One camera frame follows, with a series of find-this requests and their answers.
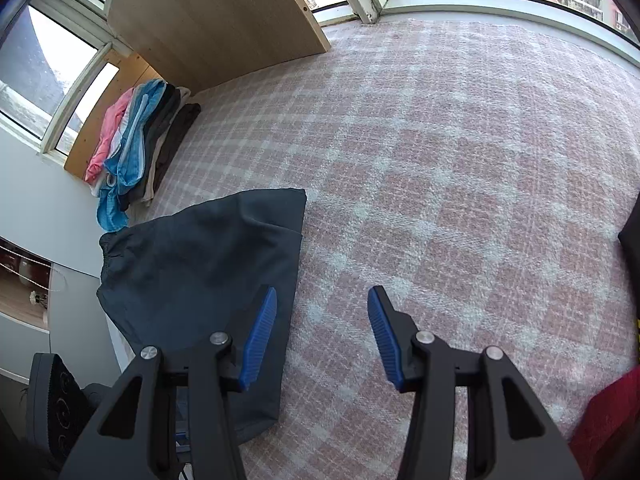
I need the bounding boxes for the light blue garment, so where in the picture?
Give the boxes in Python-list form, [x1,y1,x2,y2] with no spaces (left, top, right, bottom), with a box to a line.
[96,79,167,232]

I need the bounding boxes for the white shirt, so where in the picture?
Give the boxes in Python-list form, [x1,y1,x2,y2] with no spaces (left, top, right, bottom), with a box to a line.
[85,84,141,197]

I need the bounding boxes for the black garment with yellow stripes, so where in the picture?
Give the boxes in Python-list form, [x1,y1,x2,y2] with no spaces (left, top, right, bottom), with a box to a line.
[618,208,640,326]

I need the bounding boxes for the dark red garment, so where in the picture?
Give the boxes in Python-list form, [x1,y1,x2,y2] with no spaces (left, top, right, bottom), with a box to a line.
[570,366,639,479]

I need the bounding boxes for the pink plaid table cloth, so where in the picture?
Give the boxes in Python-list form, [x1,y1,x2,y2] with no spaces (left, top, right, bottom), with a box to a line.
[148,18,639,479]

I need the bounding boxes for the light pine wooden panel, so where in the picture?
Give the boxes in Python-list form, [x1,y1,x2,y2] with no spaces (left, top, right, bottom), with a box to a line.
[64,49,160,180]

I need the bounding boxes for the white window frame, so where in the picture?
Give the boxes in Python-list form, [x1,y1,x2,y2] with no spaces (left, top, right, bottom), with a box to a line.
[1,0,639,174]

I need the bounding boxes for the dark grey trousers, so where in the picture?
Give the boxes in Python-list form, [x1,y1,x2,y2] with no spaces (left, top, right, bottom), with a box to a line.
[96,188,306,443]

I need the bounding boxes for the pink shirt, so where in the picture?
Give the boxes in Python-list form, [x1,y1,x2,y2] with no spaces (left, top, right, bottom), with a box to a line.
[84,88,134,184]

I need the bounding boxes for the dark brown folded clothes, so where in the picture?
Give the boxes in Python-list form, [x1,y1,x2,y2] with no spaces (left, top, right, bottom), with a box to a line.
[116,84,201,212]

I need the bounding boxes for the large brown wooden board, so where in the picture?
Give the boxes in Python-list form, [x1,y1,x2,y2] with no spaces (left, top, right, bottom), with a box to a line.
[105,0,330,92]

